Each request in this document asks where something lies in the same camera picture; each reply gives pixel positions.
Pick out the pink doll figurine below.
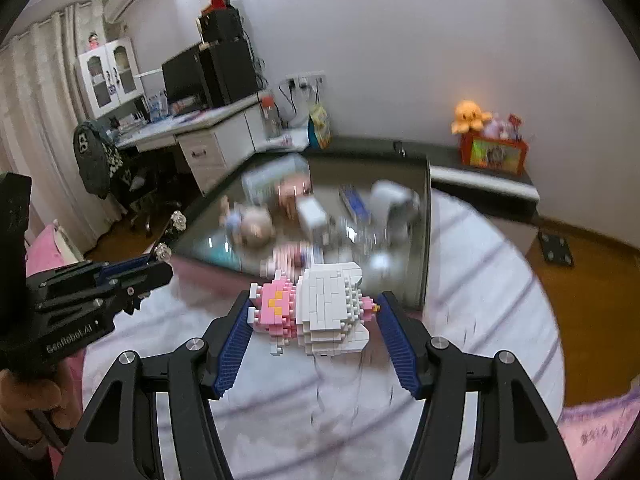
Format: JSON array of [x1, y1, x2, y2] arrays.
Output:
[[219, 196, 276, 248]]

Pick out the clear plastic box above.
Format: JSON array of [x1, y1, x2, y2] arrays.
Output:
[[241, 154, 310, 205]]

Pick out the white charger cube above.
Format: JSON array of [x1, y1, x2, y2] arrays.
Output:
[[295, 195, 329, 242]]

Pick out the left hand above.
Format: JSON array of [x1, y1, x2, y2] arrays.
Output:
[[1, 361, 81, 444]]

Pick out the pink quilt bedding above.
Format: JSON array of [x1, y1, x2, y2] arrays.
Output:
[[559, 391, 639, 479]]

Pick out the black office chair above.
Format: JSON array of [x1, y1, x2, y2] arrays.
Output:
[[111, 148, 174, 237]]

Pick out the grey jacket on chair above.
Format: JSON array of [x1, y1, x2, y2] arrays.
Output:
[[73, 120, 124, 200]]

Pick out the striped white tablecloth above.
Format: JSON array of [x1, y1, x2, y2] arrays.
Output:
[[82, 192, 564, 479]]

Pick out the black bathroom scale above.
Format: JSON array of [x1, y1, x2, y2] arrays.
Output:
[[537, 231, 574, 268]]

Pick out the beige curtain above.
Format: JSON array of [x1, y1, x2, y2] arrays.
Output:
[[1, 0, 120, 252]]

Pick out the white desk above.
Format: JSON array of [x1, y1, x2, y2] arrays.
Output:
[[115, 91, 269, 196]]

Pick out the pink black storage box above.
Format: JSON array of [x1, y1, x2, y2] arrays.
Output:
[[170, 151, 431, 309]]

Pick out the black computer monitor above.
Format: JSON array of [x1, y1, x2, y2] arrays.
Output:
[[162, 46, 207, 108]]

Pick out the red picture box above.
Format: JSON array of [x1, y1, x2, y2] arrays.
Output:
[[460, 132, 528, 176]]

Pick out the clear water bottle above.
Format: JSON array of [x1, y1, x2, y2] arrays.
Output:
[[260, 93, 282, 139]]

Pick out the black computer tower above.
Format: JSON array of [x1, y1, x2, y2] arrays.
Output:
[[198, 38, 258, 108]]

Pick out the orange octopus plush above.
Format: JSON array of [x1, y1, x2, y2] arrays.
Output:
[[451, 100, 492, 134]]

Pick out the yellow snack bag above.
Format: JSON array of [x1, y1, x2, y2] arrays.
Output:
[[308, 103, 332, 150]]

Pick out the black speaker box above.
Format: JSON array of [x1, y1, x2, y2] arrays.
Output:
[[198, 6, 243, 42]]

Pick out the white wall cabinet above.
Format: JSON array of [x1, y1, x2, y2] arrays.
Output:
[[76, 38, 144, 119]]

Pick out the wall power outlet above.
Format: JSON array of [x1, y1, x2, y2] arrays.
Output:
[[284, 70, 326, 88]]

